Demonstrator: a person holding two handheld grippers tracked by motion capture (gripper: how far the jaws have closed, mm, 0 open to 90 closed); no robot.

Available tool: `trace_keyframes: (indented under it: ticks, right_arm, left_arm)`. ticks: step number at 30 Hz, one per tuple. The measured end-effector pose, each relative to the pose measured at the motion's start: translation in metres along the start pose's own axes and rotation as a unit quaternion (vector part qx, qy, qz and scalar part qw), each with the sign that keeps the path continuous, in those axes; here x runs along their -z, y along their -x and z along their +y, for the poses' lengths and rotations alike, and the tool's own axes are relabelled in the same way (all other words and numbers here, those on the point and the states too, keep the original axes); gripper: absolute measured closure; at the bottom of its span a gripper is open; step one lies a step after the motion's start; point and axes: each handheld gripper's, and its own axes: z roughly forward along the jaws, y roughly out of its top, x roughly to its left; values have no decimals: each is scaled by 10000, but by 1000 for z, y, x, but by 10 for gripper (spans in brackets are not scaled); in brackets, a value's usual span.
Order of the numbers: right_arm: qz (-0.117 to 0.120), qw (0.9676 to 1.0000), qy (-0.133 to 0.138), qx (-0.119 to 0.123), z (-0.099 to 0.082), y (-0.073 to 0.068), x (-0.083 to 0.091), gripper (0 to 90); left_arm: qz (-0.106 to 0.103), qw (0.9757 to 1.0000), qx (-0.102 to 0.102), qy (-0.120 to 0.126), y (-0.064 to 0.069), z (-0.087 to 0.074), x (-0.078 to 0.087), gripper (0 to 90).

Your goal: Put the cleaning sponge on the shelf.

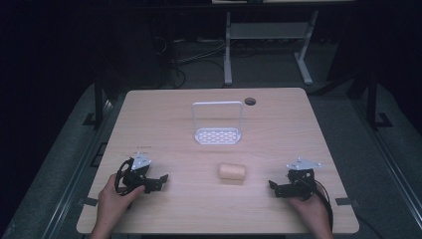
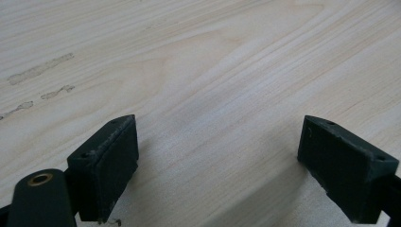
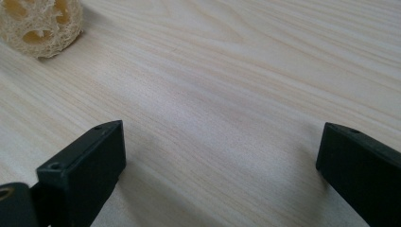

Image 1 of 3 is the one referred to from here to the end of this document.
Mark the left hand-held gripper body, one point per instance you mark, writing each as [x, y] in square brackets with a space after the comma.
[139, 177]

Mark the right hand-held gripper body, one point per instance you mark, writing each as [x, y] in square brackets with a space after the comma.
[298, 186]

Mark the person's right hand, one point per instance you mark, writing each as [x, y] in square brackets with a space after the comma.
[310, 209]

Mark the person's left hand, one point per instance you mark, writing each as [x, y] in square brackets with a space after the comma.
[114, 202]

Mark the beige roll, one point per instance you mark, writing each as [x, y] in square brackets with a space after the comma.
[232, 172]

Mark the grey tape strip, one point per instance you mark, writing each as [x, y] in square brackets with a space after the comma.
[89, 201]
[343, 201]

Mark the black metal stand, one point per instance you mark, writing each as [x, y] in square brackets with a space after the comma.
[98, 99]
[372, 99]

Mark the white metal desk frame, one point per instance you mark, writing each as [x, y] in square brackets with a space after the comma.
[265, 31]

